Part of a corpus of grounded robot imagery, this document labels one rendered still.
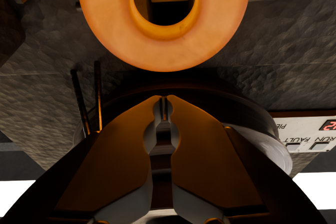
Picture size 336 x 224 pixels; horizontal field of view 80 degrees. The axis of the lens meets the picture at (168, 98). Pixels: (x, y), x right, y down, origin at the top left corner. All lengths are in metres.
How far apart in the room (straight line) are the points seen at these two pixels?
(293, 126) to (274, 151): 0.23
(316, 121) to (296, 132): 0.06
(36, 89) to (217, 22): 0.42
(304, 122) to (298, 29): 0.31
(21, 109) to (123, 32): 0.43
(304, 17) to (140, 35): 0.23
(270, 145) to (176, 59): 0.22
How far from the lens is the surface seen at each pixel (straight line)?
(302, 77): 0.51
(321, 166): 9.13
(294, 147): 0.71
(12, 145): 6.73
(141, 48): 0.23
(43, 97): 0.54
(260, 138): 0.35
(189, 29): 0.22
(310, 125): 0.64
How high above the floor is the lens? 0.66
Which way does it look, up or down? 47 degrees up
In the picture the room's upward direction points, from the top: 177 degrees clockwise
